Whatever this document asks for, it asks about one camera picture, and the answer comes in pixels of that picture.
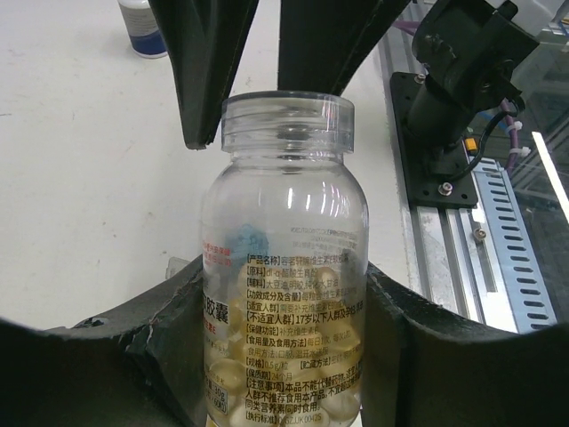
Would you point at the weekly pill organizer strip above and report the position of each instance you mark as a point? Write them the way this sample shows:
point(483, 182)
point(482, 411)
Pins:
point(178, 268)

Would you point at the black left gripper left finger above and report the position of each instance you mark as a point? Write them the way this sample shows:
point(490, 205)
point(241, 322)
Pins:
point(139, 364)

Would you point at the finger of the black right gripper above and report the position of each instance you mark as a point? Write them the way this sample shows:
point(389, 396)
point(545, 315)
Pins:
point(205, 41)
point(322, 43)

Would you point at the clear bottle of yellow pills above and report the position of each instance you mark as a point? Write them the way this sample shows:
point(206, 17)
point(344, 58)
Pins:
point(285, 230)

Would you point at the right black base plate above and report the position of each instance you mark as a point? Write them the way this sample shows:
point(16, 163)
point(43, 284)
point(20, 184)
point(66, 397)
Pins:
point(430, 125)

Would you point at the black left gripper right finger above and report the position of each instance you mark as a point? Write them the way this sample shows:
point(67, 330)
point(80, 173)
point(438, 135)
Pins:
point(426, 366)

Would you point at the white blue small bottle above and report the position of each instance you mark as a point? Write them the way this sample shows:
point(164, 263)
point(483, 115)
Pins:
point(142, 29)

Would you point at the slotted cable duct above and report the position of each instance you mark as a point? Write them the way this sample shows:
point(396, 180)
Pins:
point(528, 296)

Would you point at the aluminium mounting rail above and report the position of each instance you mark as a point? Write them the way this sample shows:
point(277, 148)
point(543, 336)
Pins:
point(451, 256)

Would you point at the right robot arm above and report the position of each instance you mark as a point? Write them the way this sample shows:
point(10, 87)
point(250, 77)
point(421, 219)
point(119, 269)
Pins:
point(469, 49)

